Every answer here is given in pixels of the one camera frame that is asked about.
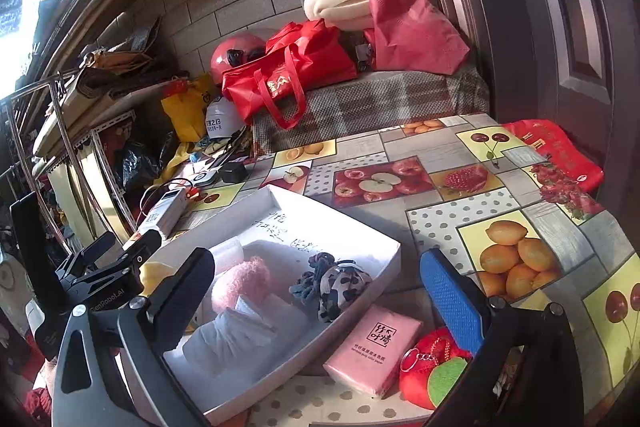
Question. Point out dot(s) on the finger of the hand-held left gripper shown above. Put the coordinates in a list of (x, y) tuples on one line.
[(90, 252), (147, 244)]

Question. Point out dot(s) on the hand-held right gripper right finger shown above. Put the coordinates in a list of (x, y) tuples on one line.
[(450, 292)]

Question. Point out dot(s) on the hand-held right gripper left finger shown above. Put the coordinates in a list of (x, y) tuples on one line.
[(182, 292)]

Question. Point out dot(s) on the pink fluffy scrunchie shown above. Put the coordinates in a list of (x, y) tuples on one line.
[(240, 284)]

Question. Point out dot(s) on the white cloth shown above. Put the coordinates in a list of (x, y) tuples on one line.
[(235, 337)]

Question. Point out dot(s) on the pink tissue packet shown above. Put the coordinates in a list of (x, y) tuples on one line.
[(375, 349)]

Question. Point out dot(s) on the leopard print scrunchie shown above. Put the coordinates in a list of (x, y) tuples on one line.
[(345, 289)]

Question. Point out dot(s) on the blue grey scrunchie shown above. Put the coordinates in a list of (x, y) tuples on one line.
[(307, 284)]

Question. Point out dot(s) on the white cardboard box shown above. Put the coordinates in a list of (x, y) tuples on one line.
[(310, 217)]

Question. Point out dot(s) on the white power bank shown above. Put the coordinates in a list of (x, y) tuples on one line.
[(165, 209)]

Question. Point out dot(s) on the clear plastic wrap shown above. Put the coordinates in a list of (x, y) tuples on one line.
[(227, 252)]

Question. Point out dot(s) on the black plastic bag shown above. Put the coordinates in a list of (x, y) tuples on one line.
[(140, 164)]

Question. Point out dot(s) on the fruit printed tablecloth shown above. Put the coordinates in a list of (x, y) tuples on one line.
[(450, 207)]

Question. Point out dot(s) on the red plush pouch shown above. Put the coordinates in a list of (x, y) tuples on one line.
[(415, 387)]

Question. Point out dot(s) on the black charger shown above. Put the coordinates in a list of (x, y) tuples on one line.
[(233, 172)]

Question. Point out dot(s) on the yellow bag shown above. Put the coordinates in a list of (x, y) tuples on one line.
[(187, 107)]

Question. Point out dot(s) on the white helmet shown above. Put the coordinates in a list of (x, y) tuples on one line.
[(225, 119)]

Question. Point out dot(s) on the red printed bag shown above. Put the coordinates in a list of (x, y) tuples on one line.
[(555, 147)]

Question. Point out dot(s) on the plaid covered bench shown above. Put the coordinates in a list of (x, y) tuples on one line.
[(380, 102)]

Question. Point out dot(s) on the pink helmet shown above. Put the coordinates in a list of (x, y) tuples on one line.
[(235, 54)]

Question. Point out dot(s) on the red tote bag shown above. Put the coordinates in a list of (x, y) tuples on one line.
[(300, 62)]

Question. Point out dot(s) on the pink non-woven bag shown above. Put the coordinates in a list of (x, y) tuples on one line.
[(415, 32)]

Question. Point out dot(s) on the grey metal door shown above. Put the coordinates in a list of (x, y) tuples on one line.
[(500, 7)]

